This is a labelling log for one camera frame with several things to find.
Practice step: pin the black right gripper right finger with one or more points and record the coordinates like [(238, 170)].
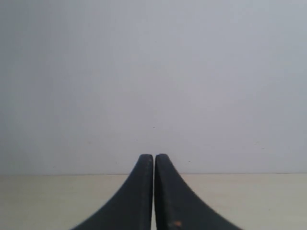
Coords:
[(177, 207)]

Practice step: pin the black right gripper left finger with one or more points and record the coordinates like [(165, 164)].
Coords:
[(130, 208)]

